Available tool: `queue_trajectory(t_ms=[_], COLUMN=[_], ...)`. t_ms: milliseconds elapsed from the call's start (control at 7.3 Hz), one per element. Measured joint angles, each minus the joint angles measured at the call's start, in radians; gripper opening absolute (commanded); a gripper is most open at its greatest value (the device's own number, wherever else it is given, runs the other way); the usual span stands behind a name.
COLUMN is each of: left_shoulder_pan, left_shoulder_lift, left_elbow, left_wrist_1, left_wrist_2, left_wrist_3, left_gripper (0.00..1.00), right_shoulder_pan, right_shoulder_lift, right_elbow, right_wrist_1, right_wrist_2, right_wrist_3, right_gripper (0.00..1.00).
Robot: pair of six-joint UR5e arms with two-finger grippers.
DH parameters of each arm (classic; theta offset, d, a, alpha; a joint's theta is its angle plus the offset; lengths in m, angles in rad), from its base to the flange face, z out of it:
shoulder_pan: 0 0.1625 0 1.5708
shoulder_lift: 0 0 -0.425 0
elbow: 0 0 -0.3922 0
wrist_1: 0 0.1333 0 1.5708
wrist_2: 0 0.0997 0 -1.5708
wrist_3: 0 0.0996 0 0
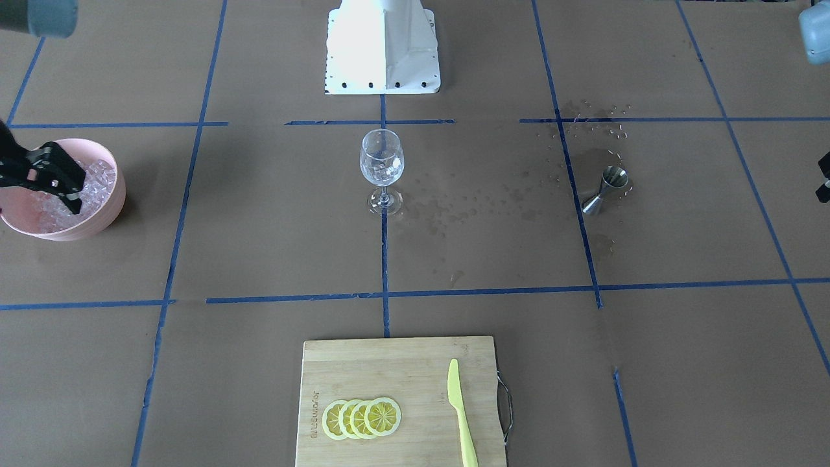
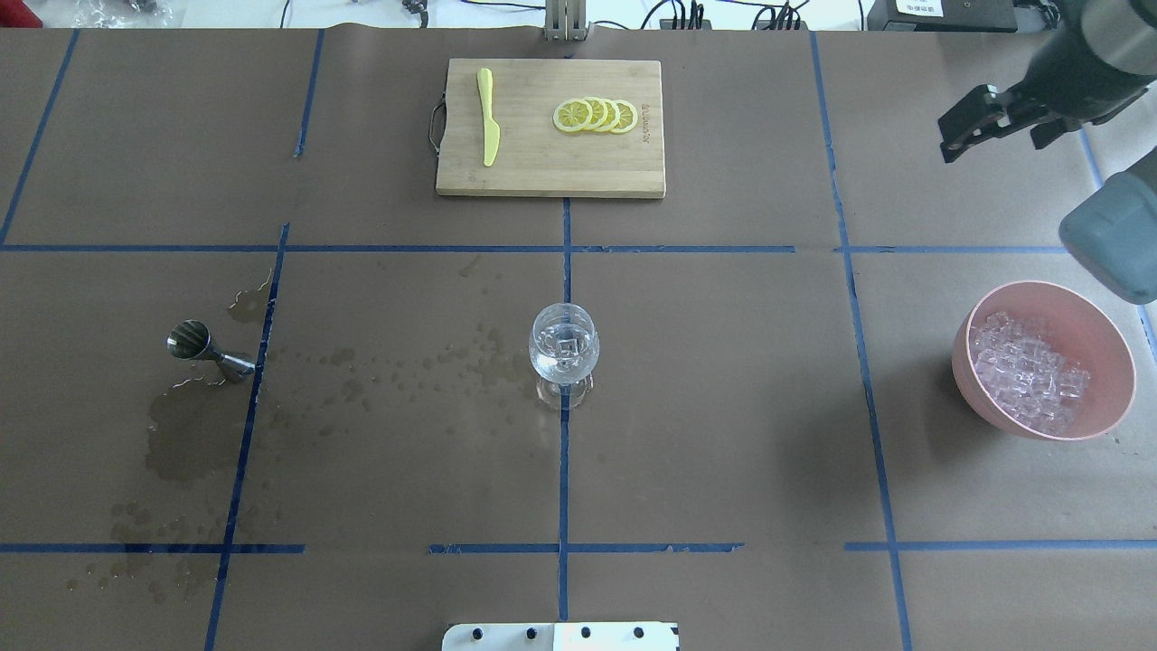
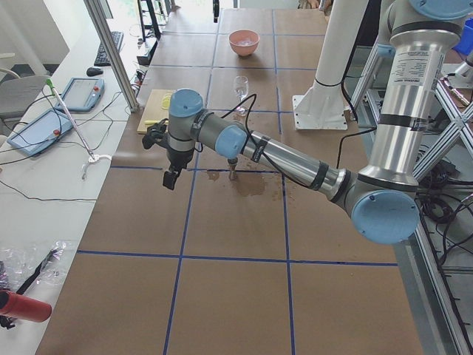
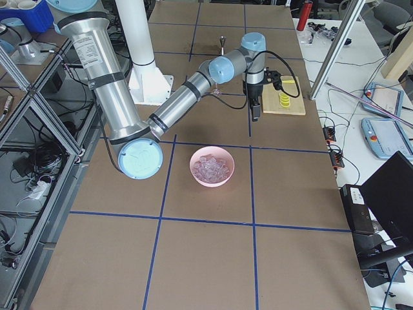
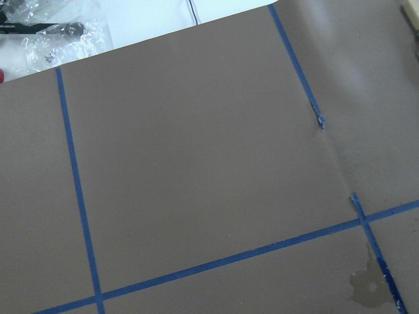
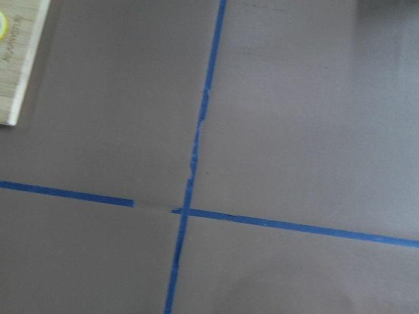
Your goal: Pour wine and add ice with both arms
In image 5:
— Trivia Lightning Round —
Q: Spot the clear plastic bag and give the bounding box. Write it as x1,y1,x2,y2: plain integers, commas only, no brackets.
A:
1,1,113,82

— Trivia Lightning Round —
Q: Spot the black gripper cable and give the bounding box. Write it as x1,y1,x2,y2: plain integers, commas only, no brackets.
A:
187,0,200,26

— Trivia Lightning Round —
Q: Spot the bamboo cutting board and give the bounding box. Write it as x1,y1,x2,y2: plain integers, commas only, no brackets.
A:
401,0,418,59

